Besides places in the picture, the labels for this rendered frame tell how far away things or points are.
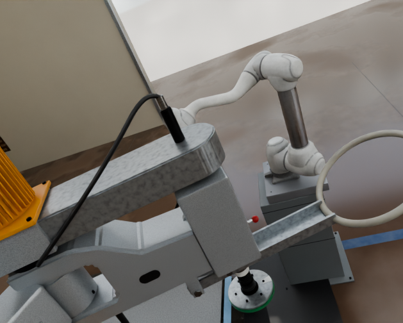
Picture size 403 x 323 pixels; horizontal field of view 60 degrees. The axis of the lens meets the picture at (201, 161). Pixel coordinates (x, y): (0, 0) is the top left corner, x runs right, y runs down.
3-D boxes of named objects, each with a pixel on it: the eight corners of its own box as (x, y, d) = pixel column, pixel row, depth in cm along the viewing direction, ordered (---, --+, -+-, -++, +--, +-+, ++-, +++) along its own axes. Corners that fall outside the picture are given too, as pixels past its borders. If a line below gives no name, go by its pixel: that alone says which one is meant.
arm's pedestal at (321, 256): (278, 244, 302) (250, 170, 265) (337, 232, 288) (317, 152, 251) (284, 293, 259) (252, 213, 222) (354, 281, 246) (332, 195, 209)
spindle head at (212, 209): (184, 300, 140) (133, 220, 120) (176, 264, 160) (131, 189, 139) (264, 263, 141) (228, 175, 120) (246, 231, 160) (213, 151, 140)
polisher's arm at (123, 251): (76, 357, 142) (0, 279, 119) (81, 313, 162) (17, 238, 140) (239, 281, 143) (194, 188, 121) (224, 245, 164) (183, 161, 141)
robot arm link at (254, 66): (237, 68, 190) (254, 68, 180) (255, 45, 194) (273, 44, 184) (248, 85, 198) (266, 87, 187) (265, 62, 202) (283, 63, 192)
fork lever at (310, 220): (193, 302, 143) (188, 294, 141) (185, 269, 160) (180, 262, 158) (343, 227, 143) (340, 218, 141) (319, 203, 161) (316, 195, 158)
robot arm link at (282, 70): (302, 161, 225) (332, 170, 208) (286, 175, 219) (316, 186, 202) (273, 47, 186) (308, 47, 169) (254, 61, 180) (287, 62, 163)
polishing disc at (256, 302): (237, 321, 152) (234, 316, 150) (223, 284, 171) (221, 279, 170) (282, 299, 152) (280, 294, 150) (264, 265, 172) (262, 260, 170)
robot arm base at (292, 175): (264, 170, 244) (262, 164, 241) (295, 162, 239) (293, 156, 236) (266, 186, 229) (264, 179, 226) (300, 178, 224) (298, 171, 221)
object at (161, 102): (175, 145, 121) (154, 100, 113) (173, 140, 125) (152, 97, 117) (186, 140, 121) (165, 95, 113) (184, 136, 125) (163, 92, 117)
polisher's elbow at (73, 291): (75, 325, 130) (45, 293, 121) (47, 315, 142) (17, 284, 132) (107, 284, 143) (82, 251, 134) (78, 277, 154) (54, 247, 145)
